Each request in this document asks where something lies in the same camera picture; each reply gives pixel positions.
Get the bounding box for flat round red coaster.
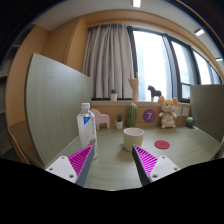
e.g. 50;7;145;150
153;139;171;150

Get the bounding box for round purple number sign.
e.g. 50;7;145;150
142;108;157;123

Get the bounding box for ceiling lights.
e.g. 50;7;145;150
132;0;224;63

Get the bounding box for black horse figurine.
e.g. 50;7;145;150
147;85;163;103

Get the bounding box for beige mouse plush toy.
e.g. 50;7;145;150
157;95;179;129

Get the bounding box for grey-green desk partition panel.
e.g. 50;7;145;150
25;53;94;168
189;84;224;144

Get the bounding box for grey curtain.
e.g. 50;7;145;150
82;23;134;100

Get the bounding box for small plant in white pot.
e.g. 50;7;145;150
109;88;119;102
115;114;124;130

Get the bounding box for pale yellow paper cup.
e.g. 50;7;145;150
122;127;146;152

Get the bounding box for pink horse figurine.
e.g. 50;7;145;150
90;108;111;131

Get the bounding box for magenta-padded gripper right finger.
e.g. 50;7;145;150
131;144;181;187

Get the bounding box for dark-framed window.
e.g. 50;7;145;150
127;25;223;103

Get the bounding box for tall green cactus decoration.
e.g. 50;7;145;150
125;102;139;129

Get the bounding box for small round green cactus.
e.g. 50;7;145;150
185;116;195;129

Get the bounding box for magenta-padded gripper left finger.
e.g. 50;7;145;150
45;144;96;188

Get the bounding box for clear plastic water bottle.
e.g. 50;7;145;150
76;102;99;160

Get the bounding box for wooden hand figure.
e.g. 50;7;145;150
127;70;140;102

